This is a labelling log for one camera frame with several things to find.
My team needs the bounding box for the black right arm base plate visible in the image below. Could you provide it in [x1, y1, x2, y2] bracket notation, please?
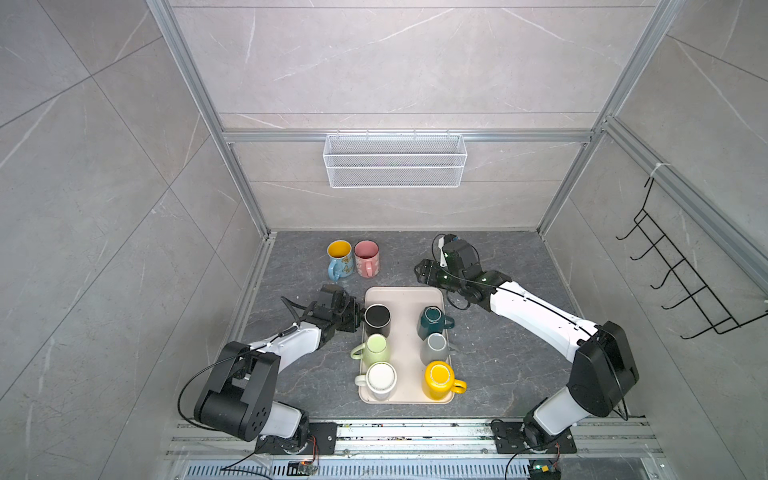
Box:
[489, 419, 577, 454]

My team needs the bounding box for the beige tray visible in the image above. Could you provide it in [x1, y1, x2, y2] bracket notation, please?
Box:
[358, 286, 455, 405]

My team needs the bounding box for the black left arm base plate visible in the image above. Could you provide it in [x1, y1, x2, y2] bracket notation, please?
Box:
[256, 422, 338, 455]

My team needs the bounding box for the pink patterned mug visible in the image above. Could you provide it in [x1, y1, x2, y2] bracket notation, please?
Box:
[354, 240, 380, 278]

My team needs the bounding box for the light green mug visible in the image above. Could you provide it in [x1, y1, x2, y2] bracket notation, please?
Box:
[350, 334, 391, 369]

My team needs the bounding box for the white wire mesh basket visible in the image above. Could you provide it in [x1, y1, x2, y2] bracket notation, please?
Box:
[323, 133, 468, 189]

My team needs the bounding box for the white mug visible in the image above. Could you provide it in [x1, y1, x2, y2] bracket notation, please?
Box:
[354, 362, 398, 401]

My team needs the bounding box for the blue mug yellow inside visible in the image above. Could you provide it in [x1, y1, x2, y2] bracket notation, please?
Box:
[327, 240, 355, 282]

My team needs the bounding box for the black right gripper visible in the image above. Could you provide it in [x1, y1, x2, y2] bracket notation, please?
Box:
[413, 258, 466, 295]

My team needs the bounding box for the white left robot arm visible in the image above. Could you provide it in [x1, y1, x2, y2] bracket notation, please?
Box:
[189, 284, 364, 451]

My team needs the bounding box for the black mug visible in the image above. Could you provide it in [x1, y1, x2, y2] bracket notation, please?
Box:
[364, 304, 391, 337]

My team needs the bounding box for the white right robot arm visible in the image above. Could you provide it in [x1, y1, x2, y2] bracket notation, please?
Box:
[414, 234, 639, 451]

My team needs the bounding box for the dark green mug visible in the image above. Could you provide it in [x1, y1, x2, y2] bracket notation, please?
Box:
[417, 306, 455, 340]

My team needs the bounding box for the black wire hook rack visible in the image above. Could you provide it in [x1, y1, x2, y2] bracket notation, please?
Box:
[616, 178, 767, 340]

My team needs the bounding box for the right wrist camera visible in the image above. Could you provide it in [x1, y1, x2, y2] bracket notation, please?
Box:
[437, 234, 458, 267]

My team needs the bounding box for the grey mug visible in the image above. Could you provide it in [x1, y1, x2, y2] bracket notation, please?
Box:
[419, 333, 451, 366]

